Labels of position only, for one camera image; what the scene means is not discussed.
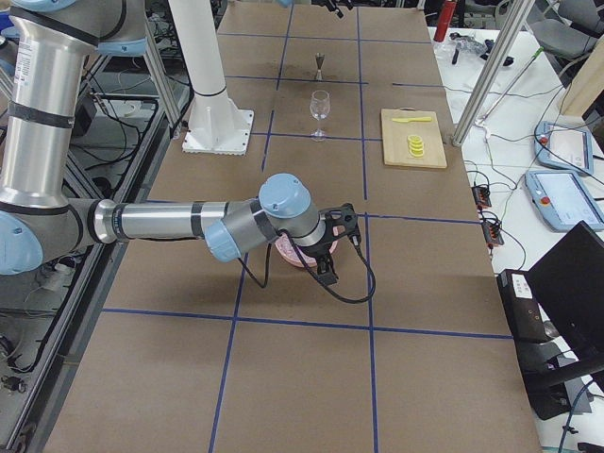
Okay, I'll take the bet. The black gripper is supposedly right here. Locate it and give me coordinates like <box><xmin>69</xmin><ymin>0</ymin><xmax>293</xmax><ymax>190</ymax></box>
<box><xmin>296</xmin><ymin>233</ymin><xmax>339</xmax><ymax>285</ymax></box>

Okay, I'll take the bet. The steel jigger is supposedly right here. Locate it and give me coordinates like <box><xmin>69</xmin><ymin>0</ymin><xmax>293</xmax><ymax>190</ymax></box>
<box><xmin>314</xmin><ymin>53</ymin><xmax>325</xmax><ymax>81</ymax></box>

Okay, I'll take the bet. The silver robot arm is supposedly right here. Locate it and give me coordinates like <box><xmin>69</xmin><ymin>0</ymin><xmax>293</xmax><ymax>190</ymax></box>
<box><xmin>1</xmin><ymin>1</ymin><xmax>337</xmax><ymax>285</ymax></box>

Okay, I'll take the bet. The clear wine glass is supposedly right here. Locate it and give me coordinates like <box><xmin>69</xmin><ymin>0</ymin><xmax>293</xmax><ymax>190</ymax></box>
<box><xmin>310</xmin><ymin>90</ymin><xmax>330</xmax><ymax>141</ymax></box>

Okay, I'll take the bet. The pink bowl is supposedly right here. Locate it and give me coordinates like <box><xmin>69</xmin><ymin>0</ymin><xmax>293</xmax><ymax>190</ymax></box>
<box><xmin>275</xmin><ymin>226</ymin><xmax>326</xmax><ymax>268</ymax></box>

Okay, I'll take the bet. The wooden cutting board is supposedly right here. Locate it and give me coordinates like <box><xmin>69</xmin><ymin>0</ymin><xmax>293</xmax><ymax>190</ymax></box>
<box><xmin>380</xmin><ymin>109</ymin><xmax>447</xmax><ymax>169</ymax></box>

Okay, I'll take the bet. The yellow plastic knife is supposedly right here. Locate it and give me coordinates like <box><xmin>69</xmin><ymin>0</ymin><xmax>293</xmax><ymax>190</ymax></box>
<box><xmin>391</xmin><ymin>116</ymin><xmax>433</xmax><ymax>124</ymax></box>

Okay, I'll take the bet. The black device box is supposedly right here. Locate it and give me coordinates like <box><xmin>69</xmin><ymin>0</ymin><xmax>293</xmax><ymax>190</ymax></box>
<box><xmin>496</xmin><ymin>269</ymin><xmax>560</xmax><ymax>344</ymax></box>

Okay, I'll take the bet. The black monitor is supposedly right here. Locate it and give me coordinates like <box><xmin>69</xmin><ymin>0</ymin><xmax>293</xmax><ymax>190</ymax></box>
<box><xmin>525</xmin><ymin>221</ymin><xmax>603</xmax><ymax>391</ymax></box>

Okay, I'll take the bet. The near teach pendant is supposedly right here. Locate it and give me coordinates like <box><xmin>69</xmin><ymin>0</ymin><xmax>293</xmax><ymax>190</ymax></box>
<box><xmin>525</xmin><ymin>170</ymin><xmax>603</xmax><ymax>232</ymax></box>

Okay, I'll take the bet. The teach pendant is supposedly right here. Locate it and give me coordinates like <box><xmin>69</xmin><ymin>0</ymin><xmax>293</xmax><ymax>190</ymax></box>
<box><xmin>525</xmin><ymin>170</ymin><xmax>603</xmax><ymax>232</ymax></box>
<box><xmin>534</xmin><ymin>122</ymin><xmax>594</xmax><ymax>176</ymax></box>

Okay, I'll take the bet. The clear plastic bag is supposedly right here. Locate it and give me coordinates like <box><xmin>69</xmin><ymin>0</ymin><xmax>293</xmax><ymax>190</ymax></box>
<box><xmin>433</xmin><ymin>32</ymin><xmax>494</xmax><ymax>65</ymax></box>

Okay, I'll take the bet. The far teach pendant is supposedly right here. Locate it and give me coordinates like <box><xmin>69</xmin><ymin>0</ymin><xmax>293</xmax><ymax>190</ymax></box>
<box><xmin>534</xmin><ymin>122</ymin><xmax>594</xmax><ymax>176</ymax></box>

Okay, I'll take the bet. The red bottle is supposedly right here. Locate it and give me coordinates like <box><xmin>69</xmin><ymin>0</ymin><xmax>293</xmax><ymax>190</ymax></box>
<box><xmin>433</xmin><ymin>0</ymin><xmax>457</xmax><ymax>42</ymax></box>

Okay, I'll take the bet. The cardboard plank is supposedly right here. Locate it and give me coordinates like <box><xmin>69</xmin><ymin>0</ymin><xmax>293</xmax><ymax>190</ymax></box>
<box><xmin>560</xmin><ymin>38</ymin><xmax>604</xmax><ymax>117</ymax></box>

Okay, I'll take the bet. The grey office chair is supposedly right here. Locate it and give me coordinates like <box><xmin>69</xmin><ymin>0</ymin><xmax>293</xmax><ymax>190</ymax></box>
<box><xmin>531</xmin><ymin>1</ymin><xmax>603</xmax><ymax>76</ymax></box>

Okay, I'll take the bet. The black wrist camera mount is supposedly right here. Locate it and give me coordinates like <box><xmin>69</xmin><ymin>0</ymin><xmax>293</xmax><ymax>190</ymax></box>
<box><xmin>320</xmin><ymin>203</ymin><xmax>361</xmax><ymax>247</ymax></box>

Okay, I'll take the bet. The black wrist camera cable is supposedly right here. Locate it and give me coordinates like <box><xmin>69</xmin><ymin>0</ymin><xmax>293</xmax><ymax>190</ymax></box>
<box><xmin>234</xmin><ymin>228</ymin><xmax>377</xmax><ymax>303</ymax></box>

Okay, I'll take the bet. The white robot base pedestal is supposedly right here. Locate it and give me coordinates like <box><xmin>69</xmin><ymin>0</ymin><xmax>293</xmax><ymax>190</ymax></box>
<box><xmin>169</xmin><ymin>0</ymin><xmax>254</xmax><ymax>156</ymax></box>

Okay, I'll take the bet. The green handled reacher tool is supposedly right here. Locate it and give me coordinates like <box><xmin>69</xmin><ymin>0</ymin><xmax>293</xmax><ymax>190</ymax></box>
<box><xmin>475</xmin><ymin>46</ymin><xmax>544</xmax><ymax>127</ymax></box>

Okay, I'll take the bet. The aluminium frame post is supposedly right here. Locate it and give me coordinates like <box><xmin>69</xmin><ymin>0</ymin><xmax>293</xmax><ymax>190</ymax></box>
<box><xmin>451</xmin><ymin>0</ymin><xmax>534</xmax><ymax>147</ymax></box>

